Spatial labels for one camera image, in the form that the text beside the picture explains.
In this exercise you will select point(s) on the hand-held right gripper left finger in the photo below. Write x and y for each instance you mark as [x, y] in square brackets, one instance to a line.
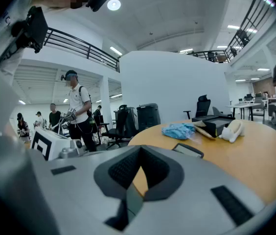
[79, 192]

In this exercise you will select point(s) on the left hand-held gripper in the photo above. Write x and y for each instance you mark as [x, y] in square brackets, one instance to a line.
[54, 143]

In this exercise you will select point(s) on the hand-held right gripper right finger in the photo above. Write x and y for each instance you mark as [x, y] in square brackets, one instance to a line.
[189, 204]

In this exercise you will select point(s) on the black mesh office chair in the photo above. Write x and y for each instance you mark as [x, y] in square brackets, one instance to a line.
[119, 126]

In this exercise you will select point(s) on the brown paper envelope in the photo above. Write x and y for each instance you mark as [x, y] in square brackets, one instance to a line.
[202, 130]

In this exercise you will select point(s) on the black cardboard box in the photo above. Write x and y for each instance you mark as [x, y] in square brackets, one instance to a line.
[213, 124]

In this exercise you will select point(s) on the white plush cat toy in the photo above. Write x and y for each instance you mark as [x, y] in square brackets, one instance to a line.
[232, 131]

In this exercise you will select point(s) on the black cabinet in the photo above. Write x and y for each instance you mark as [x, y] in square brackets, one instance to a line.
[148, 116]

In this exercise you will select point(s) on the black balcony railing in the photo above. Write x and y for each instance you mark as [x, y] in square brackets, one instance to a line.
[84, 49]
[250, 18]

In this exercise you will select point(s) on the black office chair with headrest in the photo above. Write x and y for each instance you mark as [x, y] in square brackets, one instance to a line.
[202, 106]

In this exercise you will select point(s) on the ceiling strip light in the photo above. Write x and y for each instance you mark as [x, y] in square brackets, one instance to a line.
[116, 50]
[186, 50]

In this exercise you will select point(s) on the white office desk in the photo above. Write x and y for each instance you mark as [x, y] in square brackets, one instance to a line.
[242, 105]

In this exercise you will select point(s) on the black chest-mounted device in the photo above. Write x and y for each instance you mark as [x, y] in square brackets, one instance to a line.
[30, 30]

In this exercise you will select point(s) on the grey office chair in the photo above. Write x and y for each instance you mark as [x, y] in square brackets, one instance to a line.
[258, 109]

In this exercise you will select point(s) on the round ceiling lamp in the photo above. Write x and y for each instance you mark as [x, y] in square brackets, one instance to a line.
[113, 4]

